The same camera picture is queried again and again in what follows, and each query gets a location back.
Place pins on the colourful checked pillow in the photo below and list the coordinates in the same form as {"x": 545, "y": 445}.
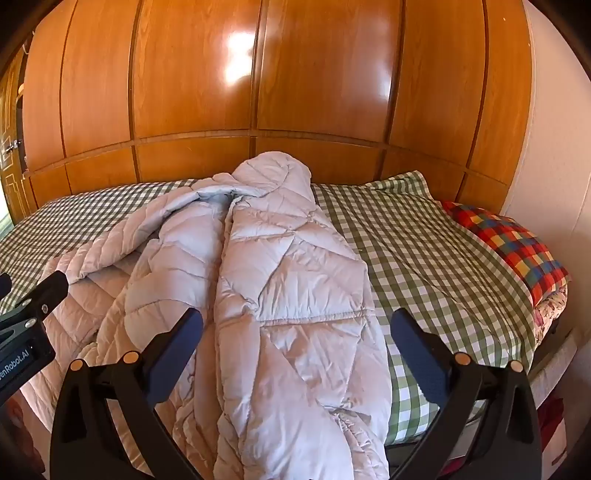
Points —
{"x": 512, "y": 249}

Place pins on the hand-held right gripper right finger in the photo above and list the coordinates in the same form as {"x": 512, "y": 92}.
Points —
{"x": 418, "y": 360}

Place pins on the pale quilted puffer jacket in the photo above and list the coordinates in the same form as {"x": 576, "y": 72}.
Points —
{"x": 277, "y": 286}

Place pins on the floral mattress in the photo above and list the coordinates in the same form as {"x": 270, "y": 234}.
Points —
{"x": 551, "y": 307}

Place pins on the bed with green checked sheet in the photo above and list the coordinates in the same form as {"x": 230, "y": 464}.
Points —
{"x": 429, "y": 258}

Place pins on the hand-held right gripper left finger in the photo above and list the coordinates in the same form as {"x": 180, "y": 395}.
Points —
{"x": 181, "y": 354}

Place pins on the red cloth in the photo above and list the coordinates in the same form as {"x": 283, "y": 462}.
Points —
{"x": 551, "y": 417}

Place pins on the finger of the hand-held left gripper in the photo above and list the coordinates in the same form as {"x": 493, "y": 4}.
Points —
{"x": 51, "y": 288}
{"x": 4, "y": 285}

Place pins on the wooden door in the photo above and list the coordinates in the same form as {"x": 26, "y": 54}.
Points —
{"x": 10, "y": 152}

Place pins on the wooden panelled wardrobe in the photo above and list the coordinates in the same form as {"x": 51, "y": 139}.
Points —
{"x": 314, "y": 78}

